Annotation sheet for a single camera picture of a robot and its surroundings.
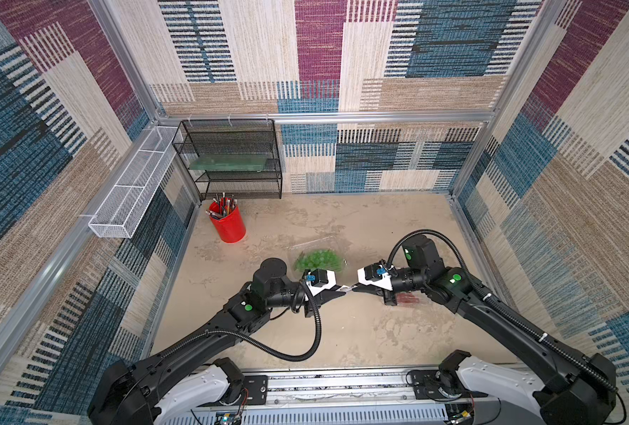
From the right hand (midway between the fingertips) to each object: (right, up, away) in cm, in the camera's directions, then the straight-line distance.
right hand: (359, 286), depth 71 cm
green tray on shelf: (-43, +38, +26) cm, 63 cm away
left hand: (-5, 0, -4) cm, 6 cm away
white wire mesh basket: (-64, +18, -1) cm, 66 cm away
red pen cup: (-45, +15, +34) cm, 58 cm away
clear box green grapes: (-6, +5, +26) cm, 27 cm away
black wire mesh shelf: (-37, +49, +31) cm, 69 cm away
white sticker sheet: (-4, +1, -7) cm, 8 cm away
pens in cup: (-44, +22, +27) cm, 56 cm away
